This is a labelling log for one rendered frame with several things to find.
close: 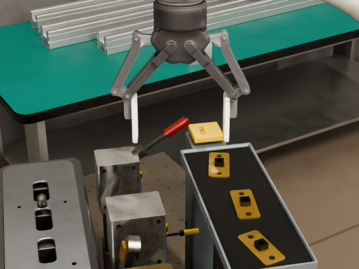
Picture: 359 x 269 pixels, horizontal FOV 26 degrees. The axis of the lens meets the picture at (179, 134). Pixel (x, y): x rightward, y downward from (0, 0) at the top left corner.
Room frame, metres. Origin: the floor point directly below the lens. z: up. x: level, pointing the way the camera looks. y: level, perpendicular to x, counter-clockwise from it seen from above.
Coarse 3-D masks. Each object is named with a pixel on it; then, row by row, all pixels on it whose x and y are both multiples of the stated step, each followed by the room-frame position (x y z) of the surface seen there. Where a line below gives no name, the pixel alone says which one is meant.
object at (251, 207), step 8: (232, 192) 1.12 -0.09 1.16; (240, 192) 1.12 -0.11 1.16; (248, 192) 1.12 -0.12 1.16; (232, 200) 1.10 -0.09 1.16; (240, 200) 1.08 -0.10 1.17; (248, 200) 1.08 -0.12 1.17; (240, 208) 1.07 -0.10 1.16; (248, 208) 1.07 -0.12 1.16; (256, 208) 1.07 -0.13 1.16; (240, 216) 1.05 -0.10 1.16; (248, 216) 1.05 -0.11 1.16; (256, 216) 1.05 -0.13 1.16
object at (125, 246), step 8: (128, 240) 1.06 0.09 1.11; (136, 240) 1.06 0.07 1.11; (120, 248) 1.07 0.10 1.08; (128, 248) 1.05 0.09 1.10; (136, 248) 1.05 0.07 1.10; (120, 256) 1.06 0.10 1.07; (128, 256) 1.05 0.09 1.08; (136, 256) 1.05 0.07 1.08; (120, 264) 1.07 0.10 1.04; (128, 264) 1.05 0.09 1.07; (136, 264) 1.05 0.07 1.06
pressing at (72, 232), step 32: (64, 160) 1.49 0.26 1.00; (0, 192) 1.37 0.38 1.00; (32, 192) 1.36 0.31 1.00; (64, 192) 1.36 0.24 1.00; (0, 224) 1.25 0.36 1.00; (32, 224) 1.25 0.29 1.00; (64, 224) 1.25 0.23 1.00; (0, 256) 1.15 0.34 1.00; (32, 256) 1.15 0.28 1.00; (64, 256) 1.15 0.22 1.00; (96, 256) 1.14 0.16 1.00
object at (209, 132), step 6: (192, 126) 1.36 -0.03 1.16; (198, 126) 1.36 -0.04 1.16; (204, 126) 1.36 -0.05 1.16; (210, 126) 1.36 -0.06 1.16; (216, 126) 1.36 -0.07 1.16; (192, 132) 1.34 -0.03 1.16; (198, 132) 1.34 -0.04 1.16; (204, 132) 1.34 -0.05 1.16; (210, 132) 1.34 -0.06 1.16; (216, 132) 1.34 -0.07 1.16; (198, 138) 1.32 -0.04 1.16; (204, 138) 1.32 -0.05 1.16; (210, 138) 1.32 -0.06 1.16; (216, 138) 1.32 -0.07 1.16; (222, 138) 1.32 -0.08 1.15
